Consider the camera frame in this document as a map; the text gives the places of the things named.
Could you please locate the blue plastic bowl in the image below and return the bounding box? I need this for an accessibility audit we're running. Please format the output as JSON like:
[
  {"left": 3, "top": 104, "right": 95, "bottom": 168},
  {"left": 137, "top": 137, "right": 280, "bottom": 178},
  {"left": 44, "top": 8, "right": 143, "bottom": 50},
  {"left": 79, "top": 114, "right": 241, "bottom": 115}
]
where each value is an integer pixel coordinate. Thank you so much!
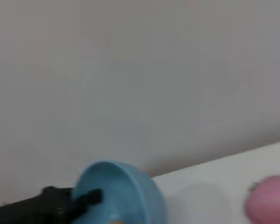
[{"left": 70, "top": 159, "right": 168, "bottom": 224}]

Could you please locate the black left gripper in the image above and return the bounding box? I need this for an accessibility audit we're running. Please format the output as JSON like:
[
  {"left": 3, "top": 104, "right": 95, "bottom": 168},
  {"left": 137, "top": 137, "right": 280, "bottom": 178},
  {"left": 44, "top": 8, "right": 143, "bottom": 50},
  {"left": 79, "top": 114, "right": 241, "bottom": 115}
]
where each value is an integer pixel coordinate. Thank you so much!
[{"left": 0, "top": 186, "right": 104, "bottom": 224}]

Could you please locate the pink toy peach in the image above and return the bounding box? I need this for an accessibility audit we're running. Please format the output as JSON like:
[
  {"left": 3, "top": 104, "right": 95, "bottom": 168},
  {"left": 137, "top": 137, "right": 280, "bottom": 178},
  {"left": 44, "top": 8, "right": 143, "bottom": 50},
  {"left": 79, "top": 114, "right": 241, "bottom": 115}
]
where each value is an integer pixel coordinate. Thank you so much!
[{"left": 245, "top": 175, "right": 280, "bottom": 224}]

